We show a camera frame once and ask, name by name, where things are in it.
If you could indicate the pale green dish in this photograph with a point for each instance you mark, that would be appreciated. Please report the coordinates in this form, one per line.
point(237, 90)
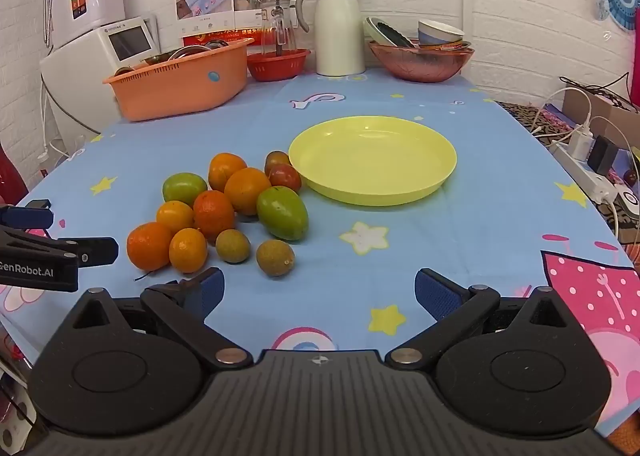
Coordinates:
point(372, 28)

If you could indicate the glass pitcher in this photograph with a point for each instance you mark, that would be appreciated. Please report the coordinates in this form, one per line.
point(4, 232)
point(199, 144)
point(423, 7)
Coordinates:
point(277, 31)

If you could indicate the small red plastic basket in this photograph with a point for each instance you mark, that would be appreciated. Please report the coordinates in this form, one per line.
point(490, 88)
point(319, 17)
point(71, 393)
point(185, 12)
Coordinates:
point(277, 67)

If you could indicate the blue printed tablecloth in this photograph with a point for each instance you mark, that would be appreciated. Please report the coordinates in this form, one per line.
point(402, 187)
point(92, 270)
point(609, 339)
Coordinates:
point(450, 246)

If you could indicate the white power strip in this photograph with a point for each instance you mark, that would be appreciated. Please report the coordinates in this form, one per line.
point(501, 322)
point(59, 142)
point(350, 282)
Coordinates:
point(592, 181)

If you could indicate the dark patterned cloth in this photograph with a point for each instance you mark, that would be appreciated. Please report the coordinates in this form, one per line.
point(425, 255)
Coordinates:
point(525, 118)

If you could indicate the pink glass bowl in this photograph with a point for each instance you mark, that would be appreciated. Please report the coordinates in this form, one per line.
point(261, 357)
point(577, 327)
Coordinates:
point(420, 63)

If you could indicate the green mango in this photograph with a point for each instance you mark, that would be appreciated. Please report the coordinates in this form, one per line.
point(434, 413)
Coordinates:
point(282, 213)

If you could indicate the dark orange tangerine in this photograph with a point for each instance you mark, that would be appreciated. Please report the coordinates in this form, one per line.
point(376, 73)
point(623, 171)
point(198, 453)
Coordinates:
point(213, 215)
point(149, 246)

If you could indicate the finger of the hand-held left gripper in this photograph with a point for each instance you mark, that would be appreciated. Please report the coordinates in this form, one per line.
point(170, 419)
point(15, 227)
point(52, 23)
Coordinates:
point(95, 251)
point(30, 217)

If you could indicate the orange plastic basket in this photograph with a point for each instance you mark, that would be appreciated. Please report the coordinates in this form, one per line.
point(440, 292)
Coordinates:
point(175, 91)

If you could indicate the dark red chair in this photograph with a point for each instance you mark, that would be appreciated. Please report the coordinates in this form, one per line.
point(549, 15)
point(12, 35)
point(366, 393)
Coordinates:
point(10, 176)

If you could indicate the small brown green fruit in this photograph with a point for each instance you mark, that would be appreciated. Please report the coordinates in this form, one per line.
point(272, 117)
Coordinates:
point(275, 258)
point(233, 246)

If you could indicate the blue white ceramic bowl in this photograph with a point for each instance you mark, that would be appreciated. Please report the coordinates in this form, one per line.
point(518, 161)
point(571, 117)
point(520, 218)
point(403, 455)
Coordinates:
point(440, 32)

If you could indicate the cardboard box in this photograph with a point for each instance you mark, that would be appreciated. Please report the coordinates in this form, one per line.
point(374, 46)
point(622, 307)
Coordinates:
point(610, 118)

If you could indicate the white thermos jug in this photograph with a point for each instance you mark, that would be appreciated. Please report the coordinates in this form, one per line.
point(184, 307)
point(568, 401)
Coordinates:
point(340, 31)

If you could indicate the yellow plastic plate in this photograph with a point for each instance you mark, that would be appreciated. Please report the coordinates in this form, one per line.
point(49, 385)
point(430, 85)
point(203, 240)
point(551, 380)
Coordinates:
point(372, 156)

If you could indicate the white appliance with screen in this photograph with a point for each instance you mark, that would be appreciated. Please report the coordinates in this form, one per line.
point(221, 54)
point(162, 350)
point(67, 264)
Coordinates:
point(90, 76)

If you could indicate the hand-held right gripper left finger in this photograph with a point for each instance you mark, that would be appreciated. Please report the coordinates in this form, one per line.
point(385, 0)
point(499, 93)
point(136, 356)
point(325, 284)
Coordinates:
point(211, 286)

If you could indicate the black power adapter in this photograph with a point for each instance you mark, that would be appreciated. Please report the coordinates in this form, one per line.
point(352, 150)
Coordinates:
point(602, 156)

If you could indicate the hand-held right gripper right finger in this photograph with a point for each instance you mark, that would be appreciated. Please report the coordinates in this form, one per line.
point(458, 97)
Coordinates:
point(434, 293)

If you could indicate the white charger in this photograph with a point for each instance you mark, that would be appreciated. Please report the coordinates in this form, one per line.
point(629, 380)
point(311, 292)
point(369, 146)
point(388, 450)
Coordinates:
point(581, 142)

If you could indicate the red green plum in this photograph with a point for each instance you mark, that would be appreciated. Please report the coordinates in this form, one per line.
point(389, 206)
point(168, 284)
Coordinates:
point(286, 178)
point(276, 159)

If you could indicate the metal bowl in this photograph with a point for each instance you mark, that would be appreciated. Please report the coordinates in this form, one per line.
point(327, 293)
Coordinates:
point(190, 52)

